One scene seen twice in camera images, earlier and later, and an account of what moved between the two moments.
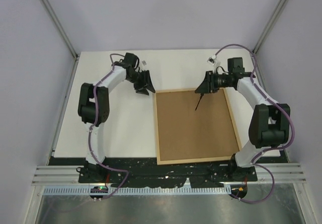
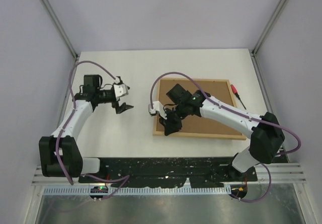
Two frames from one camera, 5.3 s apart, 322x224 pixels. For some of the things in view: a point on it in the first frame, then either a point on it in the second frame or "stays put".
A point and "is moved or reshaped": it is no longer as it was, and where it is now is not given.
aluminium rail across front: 282,173 stays put
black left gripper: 147,80 to 119,109
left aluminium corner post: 51,12 stays put
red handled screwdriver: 201,95 is moved or reshaped
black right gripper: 207,86 to 170,126
